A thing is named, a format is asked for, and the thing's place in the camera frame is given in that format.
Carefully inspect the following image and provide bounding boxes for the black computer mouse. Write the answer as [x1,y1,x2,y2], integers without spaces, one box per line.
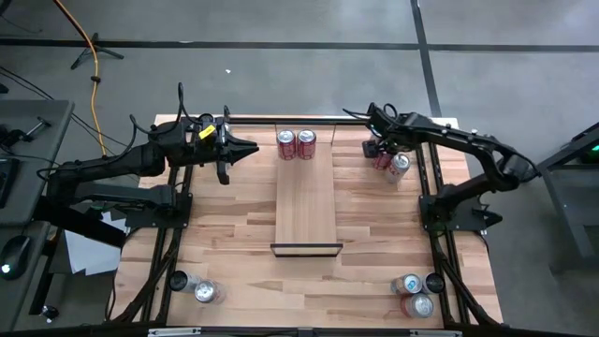
[0,234,33,281]

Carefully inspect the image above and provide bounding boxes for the black diagonal beam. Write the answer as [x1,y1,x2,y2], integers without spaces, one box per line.
[32,196,130,249]

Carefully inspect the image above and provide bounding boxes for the red can silver top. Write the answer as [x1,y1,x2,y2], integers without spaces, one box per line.
[400,293,435,320]

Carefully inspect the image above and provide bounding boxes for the black tripod base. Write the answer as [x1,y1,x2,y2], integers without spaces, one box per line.
[69,31,125,71]

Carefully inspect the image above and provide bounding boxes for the silver handled tool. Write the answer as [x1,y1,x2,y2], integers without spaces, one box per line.
[25,116,52,137]

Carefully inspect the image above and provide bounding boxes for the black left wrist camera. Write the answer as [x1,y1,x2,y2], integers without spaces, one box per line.
[196,122,224,145]

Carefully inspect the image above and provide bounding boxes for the orange floor cable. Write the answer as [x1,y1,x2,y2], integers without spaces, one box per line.
[51,0,108,156]

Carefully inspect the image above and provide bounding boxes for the black-topped beverage can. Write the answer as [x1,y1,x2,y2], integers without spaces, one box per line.
[168,270,200,294]
[420,271,446,296]

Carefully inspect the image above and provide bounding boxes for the black device green light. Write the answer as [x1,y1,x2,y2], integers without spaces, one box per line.
[579,139,599,165]

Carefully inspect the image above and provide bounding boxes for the silver-topped beverage can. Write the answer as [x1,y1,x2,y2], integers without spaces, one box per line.
[193,279,227,305]

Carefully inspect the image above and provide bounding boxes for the black table rail frame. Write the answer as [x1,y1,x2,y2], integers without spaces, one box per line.
[105,116,504,337]

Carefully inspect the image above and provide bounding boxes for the white paper sheets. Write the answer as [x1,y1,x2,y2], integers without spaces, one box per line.
[64,210,130,277]

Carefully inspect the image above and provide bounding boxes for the black keyboard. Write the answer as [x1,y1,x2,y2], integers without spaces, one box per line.
[0,157,21,210]

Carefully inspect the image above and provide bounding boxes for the grey desk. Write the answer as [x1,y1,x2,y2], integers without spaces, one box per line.
[0,98,76,329]

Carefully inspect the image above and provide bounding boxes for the can with blue tab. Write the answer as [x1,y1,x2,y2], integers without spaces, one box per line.
[390,273,424,297]

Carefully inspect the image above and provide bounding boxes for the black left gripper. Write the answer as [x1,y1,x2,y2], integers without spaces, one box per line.
[184,115,260,187]

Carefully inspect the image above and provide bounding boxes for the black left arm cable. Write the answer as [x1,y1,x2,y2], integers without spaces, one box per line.
[176,81,203,126]

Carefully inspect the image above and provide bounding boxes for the black frame wooden shelf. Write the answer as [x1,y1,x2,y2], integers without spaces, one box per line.
[270,120,344,258]

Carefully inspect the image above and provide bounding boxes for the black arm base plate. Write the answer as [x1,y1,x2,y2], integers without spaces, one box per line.
[418,194,504,233]
[124,191,193,230]

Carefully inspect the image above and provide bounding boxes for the dark grey cart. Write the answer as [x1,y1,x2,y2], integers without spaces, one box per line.
[535,122,599,275]

